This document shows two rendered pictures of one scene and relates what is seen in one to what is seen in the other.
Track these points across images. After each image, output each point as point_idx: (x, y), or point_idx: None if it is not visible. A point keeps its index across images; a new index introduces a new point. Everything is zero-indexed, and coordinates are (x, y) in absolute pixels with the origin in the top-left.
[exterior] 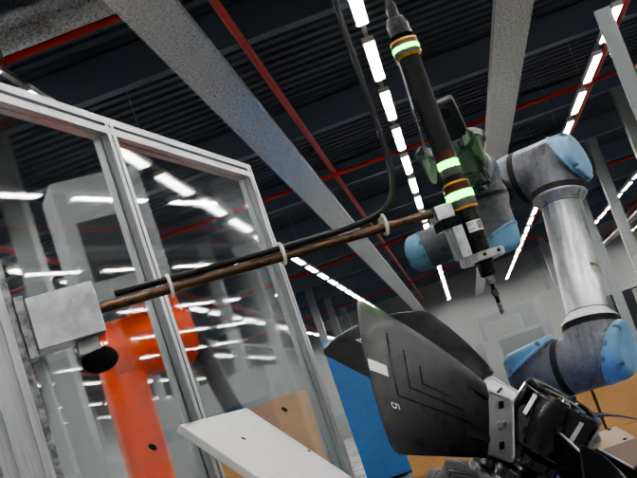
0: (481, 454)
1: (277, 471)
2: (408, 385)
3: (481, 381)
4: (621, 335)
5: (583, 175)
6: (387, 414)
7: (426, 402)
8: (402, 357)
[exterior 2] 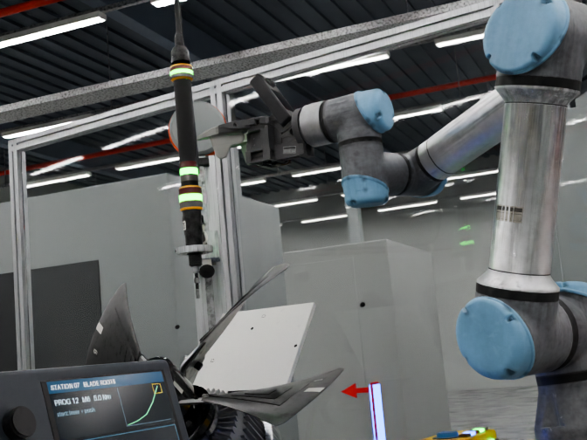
0: None
1: (226, 356)
2: (105, 341)
3: (136, 349)
4: (467, 320)
5: (500, 71)
6: (89, 355)
7: (109, 354)
8: (111, 324)
